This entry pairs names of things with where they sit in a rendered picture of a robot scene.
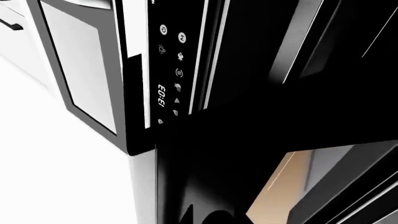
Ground black oven control panel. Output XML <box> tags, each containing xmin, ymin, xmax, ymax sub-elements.
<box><xmin>145</xmin><ymin>0</ymin><xmax>231</xmax><ymax>129</ymax></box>

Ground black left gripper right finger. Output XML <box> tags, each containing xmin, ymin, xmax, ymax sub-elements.
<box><xmin>200</xmin><ymin>209</ymin><xmax>251</xmax><ymax>224</ymax></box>

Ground black cabinet pull handle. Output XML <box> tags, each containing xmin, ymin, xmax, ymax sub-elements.
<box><xmin>0</xmin><ymin>18</ymin><xmax>24</xmax><ymax>31</ymax></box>

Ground white cabinet with black handle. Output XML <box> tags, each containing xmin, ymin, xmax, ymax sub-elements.
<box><xmin>0</xmin><ymin>0</ymin><xmax>53</xmax><ymax>91</ymax></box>

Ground black framed white cabinet panel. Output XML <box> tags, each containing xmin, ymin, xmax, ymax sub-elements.
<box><xmin>25</xmin><ymin>0</ymin><xmax>156</xmax><ymax>157</ymax></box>

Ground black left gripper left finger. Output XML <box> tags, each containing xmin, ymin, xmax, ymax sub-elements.
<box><xmin>178</xmin><ymin>203</ymin><xmax>200</xmax><ymax>224</ymax></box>

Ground black microwave oven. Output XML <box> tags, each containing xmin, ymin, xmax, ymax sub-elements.
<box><xmin>154</xmin><ymin>0</ymin><xmax>398</xmax><ymax>224</ymax></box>

